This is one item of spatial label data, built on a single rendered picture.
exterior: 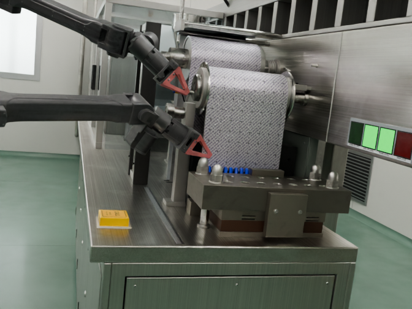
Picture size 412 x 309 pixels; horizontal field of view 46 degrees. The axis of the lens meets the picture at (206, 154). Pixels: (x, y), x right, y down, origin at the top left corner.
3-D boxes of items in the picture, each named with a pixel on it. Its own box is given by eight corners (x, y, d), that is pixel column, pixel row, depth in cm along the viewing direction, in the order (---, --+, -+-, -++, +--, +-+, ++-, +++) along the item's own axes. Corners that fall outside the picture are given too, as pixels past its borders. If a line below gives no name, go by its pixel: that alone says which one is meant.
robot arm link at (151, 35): (103, 54, 134) (111, 24, 130) (116, 45, 144) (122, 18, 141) (144, 68, 134) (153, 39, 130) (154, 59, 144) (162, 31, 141)
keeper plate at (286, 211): (262, 234, 121) (268, 191, 119) (298, 235, 123) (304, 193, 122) (266, 238, 118) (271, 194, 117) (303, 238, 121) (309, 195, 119)
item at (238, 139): (199, 174, 135) (206, 108, 132) (276, 178, 141) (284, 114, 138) (199, 174, 134) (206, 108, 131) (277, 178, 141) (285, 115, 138)
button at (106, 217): (97, 218, 123) (98, 209, 122) (125, 219, 125) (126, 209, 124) (99, 227, 116) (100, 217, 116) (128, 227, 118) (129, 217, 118)
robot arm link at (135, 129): (145, 108, 119) (131, 93, 125) (118, 145, 120) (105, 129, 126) (177, 127, 127) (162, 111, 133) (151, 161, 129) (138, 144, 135)
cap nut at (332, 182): (322, 185, 129) (324, 168, 128) (334, 186, 130) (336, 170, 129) (328, 189, 125) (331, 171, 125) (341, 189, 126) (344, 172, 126)
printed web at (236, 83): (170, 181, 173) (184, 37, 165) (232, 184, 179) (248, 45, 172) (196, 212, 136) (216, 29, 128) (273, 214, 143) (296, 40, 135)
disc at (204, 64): (192, 108, 145) (198, 59, 142) (193, 108, 145) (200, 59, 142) (203, 119, 132) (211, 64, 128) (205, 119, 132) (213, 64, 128)
